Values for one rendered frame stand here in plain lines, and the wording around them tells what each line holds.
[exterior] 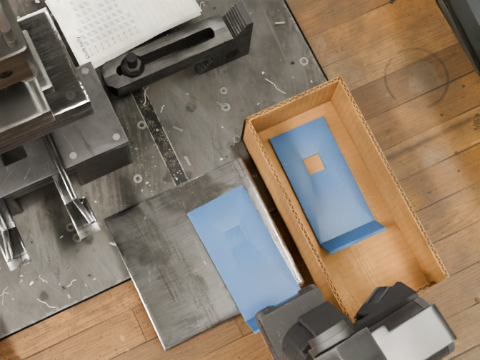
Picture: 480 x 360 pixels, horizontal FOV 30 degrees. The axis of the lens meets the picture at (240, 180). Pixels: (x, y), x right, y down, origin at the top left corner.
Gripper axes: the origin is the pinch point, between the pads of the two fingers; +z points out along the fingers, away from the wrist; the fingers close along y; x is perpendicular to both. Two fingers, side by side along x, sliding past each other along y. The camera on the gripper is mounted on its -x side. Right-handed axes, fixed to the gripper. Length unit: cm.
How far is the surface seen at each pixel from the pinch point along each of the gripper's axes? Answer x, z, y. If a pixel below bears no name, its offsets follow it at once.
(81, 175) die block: 11.6, 11.7, 20.5
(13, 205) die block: 19.5, 11.9, 20.8
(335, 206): -12.2, 6.3, 5.3
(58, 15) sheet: 5.6, 19.5, 36.5
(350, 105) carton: -18.0, 5.7, 15.3
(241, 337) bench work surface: 4.3, 3.4, -2.0
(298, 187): -9.5, 8.3, 8.7
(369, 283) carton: -11.2, 2.0, -3.2
